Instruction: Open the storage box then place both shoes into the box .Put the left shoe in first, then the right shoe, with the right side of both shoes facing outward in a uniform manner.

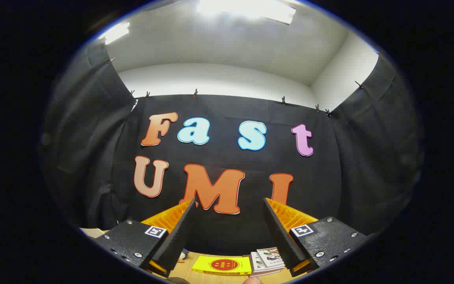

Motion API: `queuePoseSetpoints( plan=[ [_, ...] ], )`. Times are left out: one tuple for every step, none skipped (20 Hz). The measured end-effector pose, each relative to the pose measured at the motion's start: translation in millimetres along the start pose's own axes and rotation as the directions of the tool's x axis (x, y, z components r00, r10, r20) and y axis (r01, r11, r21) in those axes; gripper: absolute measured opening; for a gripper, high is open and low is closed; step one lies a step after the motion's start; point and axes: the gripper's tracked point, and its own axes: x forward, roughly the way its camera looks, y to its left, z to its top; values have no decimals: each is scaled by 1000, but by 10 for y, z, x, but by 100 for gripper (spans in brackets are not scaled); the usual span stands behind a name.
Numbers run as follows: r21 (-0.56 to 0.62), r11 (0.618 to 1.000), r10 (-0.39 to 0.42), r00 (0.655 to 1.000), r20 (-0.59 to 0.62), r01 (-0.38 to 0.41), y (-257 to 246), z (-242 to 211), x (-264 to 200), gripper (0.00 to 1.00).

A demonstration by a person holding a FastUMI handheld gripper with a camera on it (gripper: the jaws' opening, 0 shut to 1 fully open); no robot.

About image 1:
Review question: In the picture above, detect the white illustrated book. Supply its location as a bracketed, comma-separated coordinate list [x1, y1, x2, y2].
[257, 247, 285, 269]

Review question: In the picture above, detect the yellow book with red circle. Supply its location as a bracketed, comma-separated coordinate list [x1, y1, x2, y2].
[192, 255, 252, 276]

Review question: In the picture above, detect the ceiling light panel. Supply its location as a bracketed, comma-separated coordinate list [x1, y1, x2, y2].
[100, 22, 131, 45]
[196, 0, 296, 25]

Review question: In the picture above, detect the row of small cloth clips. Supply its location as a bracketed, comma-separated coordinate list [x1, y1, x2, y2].
[107, 57, 365, 118]

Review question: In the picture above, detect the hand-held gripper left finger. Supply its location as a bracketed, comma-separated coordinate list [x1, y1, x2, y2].
[93, 198, 197, 278]

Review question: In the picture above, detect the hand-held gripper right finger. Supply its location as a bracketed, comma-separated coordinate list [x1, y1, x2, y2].
[263, 197, 369, 277]

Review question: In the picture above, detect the black backdrop cloth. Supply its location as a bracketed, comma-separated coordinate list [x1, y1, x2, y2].
[40, 39, 424, 257]

